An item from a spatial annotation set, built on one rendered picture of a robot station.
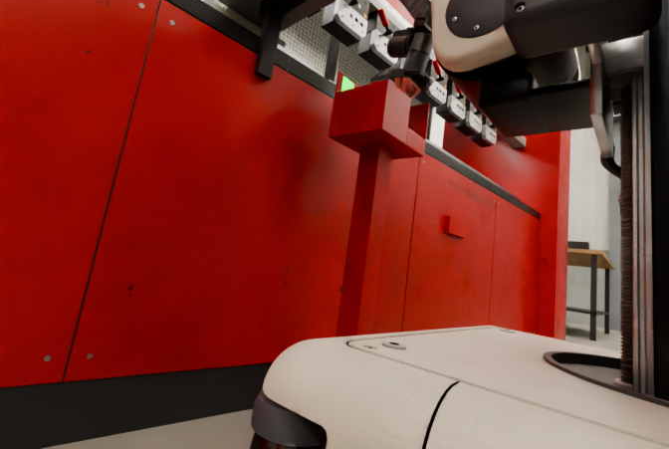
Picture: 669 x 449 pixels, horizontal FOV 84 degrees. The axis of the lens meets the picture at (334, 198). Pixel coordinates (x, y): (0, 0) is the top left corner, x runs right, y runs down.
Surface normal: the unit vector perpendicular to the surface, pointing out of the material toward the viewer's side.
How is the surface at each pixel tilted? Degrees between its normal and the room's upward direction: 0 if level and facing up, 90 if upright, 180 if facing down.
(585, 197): 90
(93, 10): 90
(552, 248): 90
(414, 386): 28
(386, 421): 62
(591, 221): 90
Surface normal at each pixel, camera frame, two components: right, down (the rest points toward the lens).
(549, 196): -0.70, -0.23
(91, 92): 0.70, -0.03
